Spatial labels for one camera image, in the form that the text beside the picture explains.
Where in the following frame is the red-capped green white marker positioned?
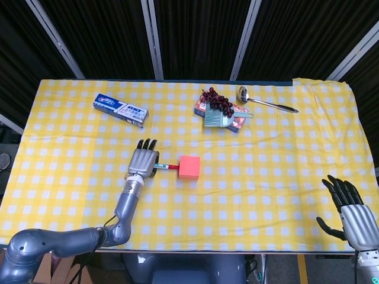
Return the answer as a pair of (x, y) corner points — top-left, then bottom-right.
(153, 162), (181, 171)

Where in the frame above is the blue and red toothpaste box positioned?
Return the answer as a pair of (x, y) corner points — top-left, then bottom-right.
(194, 99), (249, 134)

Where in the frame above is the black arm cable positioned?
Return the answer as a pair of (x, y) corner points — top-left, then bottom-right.
(69, 215), (118, 284)

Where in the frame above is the dark red grape bunch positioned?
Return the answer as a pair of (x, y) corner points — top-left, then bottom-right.
(201, 86), (235, 117)

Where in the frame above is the yellow checked tablecloth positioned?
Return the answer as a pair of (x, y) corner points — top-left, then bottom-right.
(0, 78), (379, 253)

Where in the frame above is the mint green slotted kitchen tool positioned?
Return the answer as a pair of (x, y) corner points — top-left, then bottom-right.
(203, 105), (255, 128)

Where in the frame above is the white partition frame post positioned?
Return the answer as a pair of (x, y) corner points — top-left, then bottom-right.
(0, 114), (24, 135)
(140, 0), (165, 80)
(25, 0), (86, 79)
(326, 20), (379, 81)
(230, 0), (263, 81)

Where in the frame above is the grey robot torso base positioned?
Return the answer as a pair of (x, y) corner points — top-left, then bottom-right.
(122, 253), (247, 284)

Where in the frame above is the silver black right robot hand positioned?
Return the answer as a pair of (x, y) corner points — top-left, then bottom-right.
(316, 174), (379, 252)

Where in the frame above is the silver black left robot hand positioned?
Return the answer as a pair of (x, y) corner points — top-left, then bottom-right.
(127, 138), (160, 180)

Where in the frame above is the brown cardboard box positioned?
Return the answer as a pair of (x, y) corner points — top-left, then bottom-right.
(31, 253), (92, 284)

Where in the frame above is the metal ladle with black handle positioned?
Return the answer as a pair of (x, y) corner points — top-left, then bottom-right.
(238, 86), (299, 114)

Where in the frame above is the pink cube block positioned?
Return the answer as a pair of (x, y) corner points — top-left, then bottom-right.
(178, 155), (201, 180)

